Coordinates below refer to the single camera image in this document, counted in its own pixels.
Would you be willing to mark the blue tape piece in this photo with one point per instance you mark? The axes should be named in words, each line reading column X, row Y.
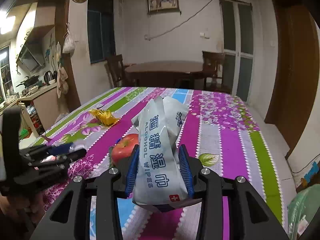
column 311, row 171

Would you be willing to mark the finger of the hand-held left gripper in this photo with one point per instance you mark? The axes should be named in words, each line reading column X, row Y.
column 60, row 148
column 72, row 155

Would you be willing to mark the bin with green bag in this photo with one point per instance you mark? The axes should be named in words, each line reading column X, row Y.
column 300, row 205

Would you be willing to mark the red apple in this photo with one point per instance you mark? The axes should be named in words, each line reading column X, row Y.
column 122, row 147

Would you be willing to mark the framed wall picture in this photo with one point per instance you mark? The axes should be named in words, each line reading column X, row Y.
column 162, row 1

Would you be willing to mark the person's left hand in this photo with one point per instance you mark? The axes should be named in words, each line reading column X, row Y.
column 17, row 205

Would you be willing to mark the frosted glass double door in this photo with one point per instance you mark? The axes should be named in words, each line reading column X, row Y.
column 243, row 55

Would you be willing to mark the hanging white bag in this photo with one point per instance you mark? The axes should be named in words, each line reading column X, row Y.
column 68, row 43

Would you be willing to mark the range hood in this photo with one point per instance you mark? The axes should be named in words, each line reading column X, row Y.
column 30, row 57

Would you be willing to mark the kitchen counter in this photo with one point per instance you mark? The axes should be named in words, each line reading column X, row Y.
column 45, row 105

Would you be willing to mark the black wok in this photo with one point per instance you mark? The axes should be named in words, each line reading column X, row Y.
column 28, row 80

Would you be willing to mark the table with floral striped cloth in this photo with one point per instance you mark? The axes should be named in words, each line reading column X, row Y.
column 220, row 135

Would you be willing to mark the brown wooden door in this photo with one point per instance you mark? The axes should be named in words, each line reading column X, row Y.
column 287, row 67

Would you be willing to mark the yellow plastic wrapper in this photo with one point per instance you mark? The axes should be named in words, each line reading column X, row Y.
column 105, row 116

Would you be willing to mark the dark window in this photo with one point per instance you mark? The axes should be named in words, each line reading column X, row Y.
column 100, row 30

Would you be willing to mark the black kettle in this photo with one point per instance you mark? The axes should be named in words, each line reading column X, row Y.
column 49, row 77

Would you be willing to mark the wet wipes packet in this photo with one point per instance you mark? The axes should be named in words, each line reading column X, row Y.
column 155, row 155

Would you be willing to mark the wooden chair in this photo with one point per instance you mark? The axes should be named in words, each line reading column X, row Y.
column 215, row 65
column 116, row 67

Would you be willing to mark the round wooden table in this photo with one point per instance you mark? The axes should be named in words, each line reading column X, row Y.
column 165, row 70

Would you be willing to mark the hanging kitchen cloths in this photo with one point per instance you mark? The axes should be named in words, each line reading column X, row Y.
column 62, row 77

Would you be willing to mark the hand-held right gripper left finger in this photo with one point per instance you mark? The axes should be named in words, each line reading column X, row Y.
column 132, row 171

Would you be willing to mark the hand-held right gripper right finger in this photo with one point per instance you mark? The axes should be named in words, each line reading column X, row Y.
column 186, row 171

